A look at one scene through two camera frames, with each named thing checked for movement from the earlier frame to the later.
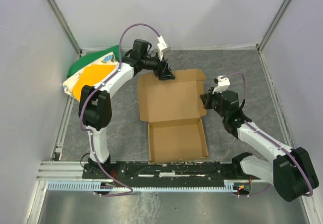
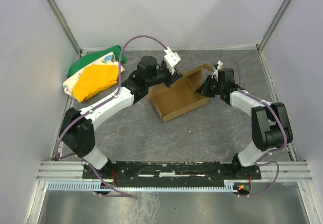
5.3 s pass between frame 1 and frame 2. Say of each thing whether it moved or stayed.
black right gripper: moved
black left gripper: moved
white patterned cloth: stayed
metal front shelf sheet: stayed
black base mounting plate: stayed
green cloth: stayed
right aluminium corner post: stayed
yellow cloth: stayed
